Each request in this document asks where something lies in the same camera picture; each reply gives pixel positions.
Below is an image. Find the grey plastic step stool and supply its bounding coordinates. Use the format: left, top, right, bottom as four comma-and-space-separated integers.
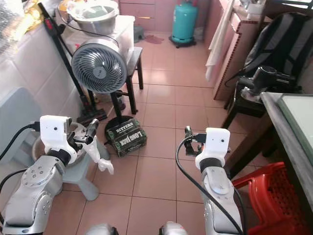
61, 122, 111, 202

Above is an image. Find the dark green printed carton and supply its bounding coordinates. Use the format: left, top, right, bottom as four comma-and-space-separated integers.
105, 116, 148, 158

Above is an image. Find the grey bucket with cloth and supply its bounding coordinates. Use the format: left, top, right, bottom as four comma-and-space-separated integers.
31, 137, 45, 163

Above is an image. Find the dark wooden stool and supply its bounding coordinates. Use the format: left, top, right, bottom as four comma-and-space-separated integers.
220, 87, 268, 131

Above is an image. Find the grey round standing fan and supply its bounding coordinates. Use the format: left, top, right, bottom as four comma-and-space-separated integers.
71, 39, 129, 129

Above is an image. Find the black red stick vacuum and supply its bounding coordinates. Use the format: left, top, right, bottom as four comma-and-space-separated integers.
37, 2, 108, 121

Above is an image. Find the dark marble top table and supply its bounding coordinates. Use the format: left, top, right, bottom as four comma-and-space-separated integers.
224, 92, 313, 227

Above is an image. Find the red plastic stool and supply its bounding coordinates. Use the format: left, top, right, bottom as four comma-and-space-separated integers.
231, 161, 312, 235

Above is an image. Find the grey left robot knee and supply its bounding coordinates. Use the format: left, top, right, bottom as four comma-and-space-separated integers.
86, 224, 119, 235

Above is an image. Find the grey robot knee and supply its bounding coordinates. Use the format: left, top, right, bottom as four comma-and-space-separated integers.
86, 224, 119, 235
158, 221, 197, 235

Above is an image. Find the white hanging cloth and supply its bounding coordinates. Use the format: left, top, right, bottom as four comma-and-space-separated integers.
205, 0, 236, 82

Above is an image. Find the grey right robot knee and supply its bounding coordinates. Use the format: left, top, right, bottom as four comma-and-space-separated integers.
158, 221, 197, 235

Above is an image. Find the red floor rag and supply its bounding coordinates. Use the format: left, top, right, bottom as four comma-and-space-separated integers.
144, 34, 165, 45

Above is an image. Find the white covered side table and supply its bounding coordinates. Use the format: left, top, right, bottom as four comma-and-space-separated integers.
61, 15, 135, 69

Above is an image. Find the brown cabinet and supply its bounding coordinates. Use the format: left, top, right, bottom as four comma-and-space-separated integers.
212, 0, 270, 101

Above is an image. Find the large steel basin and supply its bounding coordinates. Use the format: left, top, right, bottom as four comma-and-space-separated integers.
66, 0, 119, 35

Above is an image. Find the teal gas cylinder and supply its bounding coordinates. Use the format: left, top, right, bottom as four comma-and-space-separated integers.
170, 1, 200, 48

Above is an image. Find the black backpack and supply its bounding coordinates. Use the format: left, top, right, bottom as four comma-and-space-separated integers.
241, 12, 313, 81

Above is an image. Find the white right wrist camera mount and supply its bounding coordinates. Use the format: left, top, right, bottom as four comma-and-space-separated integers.
195, 127, 231, 170

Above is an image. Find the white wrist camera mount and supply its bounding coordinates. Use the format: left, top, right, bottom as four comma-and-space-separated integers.
39, 115, 114, 175
195, 127, 231, 170

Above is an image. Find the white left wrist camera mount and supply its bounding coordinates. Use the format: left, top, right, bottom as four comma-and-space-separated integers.
39, 115, 114, 175

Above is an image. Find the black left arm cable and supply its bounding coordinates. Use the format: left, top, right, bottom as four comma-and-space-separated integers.
0, 122, 41, 191

